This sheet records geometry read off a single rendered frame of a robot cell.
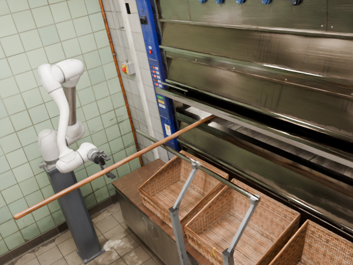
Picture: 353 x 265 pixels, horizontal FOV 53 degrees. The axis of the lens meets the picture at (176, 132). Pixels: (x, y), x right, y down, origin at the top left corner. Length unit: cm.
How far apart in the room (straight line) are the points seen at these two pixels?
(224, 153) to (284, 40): 100
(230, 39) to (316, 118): 66
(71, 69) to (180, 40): 76
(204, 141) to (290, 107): 94
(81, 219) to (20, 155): 79
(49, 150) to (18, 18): 108
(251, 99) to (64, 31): 184
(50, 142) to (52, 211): 110
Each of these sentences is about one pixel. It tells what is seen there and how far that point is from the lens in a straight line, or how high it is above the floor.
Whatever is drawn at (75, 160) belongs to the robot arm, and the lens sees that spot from 245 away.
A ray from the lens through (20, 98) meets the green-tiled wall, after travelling 325.
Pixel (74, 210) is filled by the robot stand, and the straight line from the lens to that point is 311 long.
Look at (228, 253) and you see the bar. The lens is 188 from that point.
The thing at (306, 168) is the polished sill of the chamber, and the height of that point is 117.
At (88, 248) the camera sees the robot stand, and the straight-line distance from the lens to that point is 337.
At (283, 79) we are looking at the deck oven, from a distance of 189.
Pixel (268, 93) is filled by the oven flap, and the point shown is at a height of 155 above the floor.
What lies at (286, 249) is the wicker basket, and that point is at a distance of 213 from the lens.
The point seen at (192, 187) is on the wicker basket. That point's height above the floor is 59.
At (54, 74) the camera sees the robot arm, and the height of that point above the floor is 173.
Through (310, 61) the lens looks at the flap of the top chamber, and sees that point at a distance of 175.
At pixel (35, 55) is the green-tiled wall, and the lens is 322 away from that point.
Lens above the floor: 233
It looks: 27 degrees down
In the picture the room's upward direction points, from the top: 11 degrees counter-clockwise
